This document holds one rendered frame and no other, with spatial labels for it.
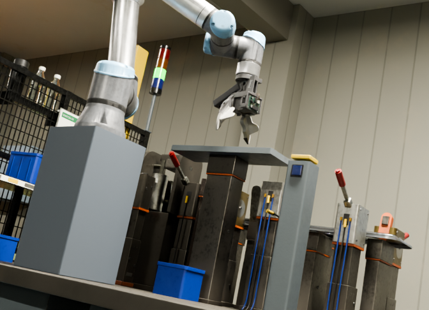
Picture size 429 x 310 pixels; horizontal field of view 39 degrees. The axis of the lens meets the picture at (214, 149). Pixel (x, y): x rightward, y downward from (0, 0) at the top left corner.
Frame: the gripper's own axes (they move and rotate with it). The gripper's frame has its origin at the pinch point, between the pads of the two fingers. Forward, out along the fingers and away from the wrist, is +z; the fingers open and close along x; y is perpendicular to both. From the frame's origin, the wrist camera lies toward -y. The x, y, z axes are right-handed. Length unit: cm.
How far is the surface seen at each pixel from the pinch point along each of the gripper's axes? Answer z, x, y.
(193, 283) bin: 46.3, -8.5, 4.9
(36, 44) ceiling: -163, 130, -430
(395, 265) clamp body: 28, 58, 30
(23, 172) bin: 14, -10, -108
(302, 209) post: 21.1, 3.6, 29.4
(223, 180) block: 14.5, -2.1, 2.5
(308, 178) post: 12.1, 3.7, 29.4
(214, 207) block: 23.0, -2.4, 1.2
